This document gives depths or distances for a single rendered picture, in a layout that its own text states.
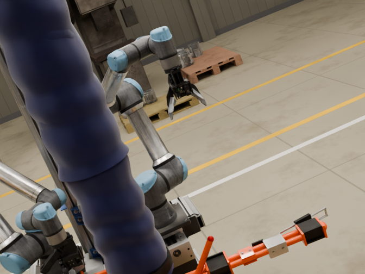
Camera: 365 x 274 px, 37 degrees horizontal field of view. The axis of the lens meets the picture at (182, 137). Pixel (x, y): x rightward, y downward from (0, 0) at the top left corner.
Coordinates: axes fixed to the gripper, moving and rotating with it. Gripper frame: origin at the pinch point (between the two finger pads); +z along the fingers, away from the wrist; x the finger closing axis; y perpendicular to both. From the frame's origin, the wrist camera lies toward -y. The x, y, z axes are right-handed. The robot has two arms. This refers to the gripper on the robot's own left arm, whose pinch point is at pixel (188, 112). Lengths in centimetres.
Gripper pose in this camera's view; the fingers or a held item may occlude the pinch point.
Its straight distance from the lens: 217.1
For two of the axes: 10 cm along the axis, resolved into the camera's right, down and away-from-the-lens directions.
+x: 9.2, -3.9, 1.0
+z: 3.4, 8.9, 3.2
